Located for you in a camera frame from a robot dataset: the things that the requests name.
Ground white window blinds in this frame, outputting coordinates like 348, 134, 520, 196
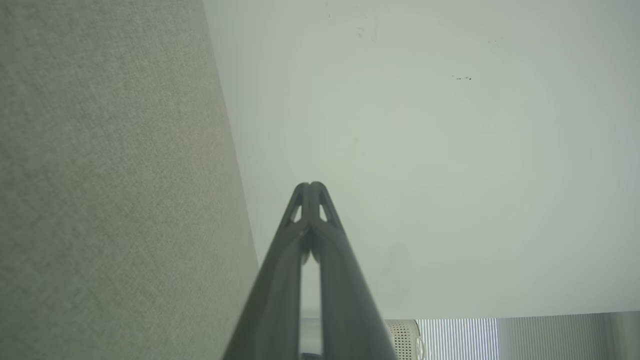
417, 318, 500, 360

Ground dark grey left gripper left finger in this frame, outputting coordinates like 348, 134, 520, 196
222, 182, 312, 360

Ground white perforated basket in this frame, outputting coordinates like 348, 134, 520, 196
384, 319, 425, 360

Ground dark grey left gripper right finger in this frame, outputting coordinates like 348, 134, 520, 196
310, 181, 399, 360

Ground grey pleated curtain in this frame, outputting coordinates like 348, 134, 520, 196
497, 312, 617, 360

